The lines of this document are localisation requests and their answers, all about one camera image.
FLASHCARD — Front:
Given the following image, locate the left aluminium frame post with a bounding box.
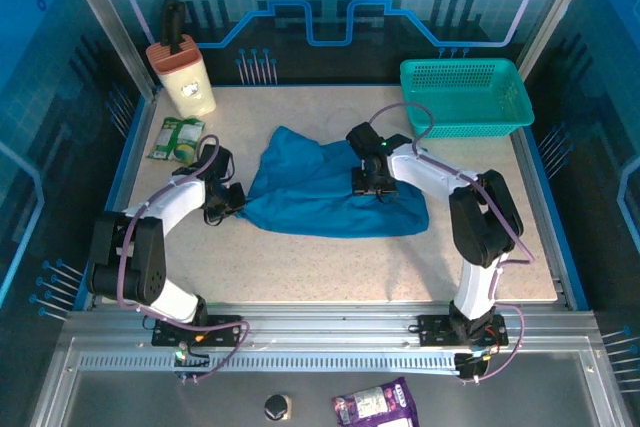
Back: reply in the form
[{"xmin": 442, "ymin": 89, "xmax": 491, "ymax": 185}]
[{"xmin": 53, "ymin": 0, "xmax": 160, "ymax": 101}]

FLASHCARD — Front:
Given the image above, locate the left aluminium side rail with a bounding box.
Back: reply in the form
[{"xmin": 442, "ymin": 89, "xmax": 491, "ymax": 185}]
[{"xmin": 82, "ymin": 91, "xmax": 156, "ymax": 311}]

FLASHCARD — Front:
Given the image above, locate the black round knob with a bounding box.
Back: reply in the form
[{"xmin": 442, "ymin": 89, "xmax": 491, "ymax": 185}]
[{"xmin": 263, "ymin": 394, "xmax": 292, "ymax": 422}]

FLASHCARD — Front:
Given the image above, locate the right aluminium frame post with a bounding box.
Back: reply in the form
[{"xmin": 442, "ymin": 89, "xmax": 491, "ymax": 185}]
[{"xmin": 514, "ymin": 0, "xmax": 601, "ymax": 81}]

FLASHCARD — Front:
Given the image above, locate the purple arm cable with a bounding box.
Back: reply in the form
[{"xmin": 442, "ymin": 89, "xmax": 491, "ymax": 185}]
[
  {"xmin": 368, "ymin": 101, "xmax": 536, "ymax": 384},
  {"xmin": 115, "ymin": 134, "xmax": 251, "ymax": 383}
]

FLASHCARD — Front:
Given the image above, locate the blue t-shirt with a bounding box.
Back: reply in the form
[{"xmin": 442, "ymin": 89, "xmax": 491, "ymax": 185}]
[{"xmin": 234, "ymin": 125, "xmax": 432, "ymax": 239}]

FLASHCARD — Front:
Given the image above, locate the right aluminium side rail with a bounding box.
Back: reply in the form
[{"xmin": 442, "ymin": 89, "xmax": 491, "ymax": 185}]
[{"xmin": 512, "ymin": 126, "xmax": 591, "ymax": 311}]

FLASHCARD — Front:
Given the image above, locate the slotted grey cable duct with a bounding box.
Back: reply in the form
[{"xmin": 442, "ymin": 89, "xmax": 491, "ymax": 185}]
[{"xmin": 77, "ymin": 352, "xmax": 461, "ymax": 374}]

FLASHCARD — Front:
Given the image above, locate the black knife handle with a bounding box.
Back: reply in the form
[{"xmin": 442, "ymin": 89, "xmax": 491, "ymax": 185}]
[{"xmin": 159, "ymin": 0, "xmax": 187, "ymax": 56}]

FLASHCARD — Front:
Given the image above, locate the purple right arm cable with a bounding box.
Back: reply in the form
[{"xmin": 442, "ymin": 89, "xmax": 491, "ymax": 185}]
[{"xmin": 368, "ymin": 101, "xmax": 536, "ymax": 384}]

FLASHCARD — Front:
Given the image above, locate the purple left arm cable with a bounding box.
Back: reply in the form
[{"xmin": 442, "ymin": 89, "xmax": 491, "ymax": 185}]
[{"xmin": 115, "ymin": 134, "xmax": 251, "ymax": 383}]

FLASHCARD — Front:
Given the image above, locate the teal plastic basket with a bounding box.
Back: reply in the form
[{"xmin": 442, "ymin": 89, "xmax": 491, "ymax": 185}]
[{"xmin": 399, "ymin": 57, "xmax": 535, "ymax": 140}]

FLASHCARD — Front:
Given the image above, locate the aluminium side rail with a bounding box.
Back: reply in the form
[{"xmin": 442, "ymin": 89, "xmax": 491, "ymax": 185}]
[
  {"xmin": 512, "ymin": 126, "xmax": 591, "ymax": 311},
  {"xmin": 82, "ymin": 91, "xmax": 156, "ymax": 311}
]

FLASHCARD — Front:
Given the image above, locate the aluminium front rail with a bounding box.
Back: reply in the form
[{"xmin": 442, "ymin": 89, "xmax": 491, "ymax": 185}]
[{"xmin": 64, "ymin": 300, "xmax": 601, "ymax": 348}]

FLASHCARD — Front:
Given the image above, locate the aluminium frame post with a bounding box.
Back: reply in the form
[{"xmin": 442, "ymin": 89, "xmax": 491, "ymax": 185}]
[
  {"xmin": 53, "ymin": 0, "xmax": 160, "ymax": 101},
  {"xmin": 514, "ymin": 0, "xmax": 601, "ymax": 81}
]

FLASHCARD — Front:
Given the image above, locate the beige knife block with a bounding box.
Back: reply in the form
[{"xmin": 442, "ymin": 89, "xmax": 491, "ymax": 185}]
[{"xmin": 145, "ymin": 34, "xmax": 218, "ymax": 118}]

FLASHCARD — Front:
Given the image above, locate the green snack packet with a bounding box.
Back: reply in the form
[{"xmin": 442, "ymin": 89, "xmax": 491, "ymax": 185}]
[{"xmin": 146, "ymin": 115, "xmax": 206, "ymax": 165}]

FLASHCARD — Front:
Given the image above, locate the purple snack packet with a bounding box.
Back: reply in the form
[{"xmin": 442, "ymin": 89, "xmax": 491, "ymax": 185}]
[{"xmin": 332, "ymin": 376, "xmax": 419, "ymax": 427}]

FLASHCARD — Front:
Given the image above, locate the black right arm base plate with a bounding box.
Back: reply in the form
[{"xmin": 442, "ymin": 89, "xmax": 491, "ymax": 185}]
[{"xmin": 417, "ymin": 314, "xmax": 509, "ymax": 348}]

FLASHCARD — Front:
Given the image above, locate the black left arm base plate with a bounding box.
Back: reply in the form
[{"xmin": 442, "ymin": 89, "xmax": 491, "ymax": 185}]
[{"xmin": 151, "ymin": 314, "xmax": 243, "ymax": 348}]

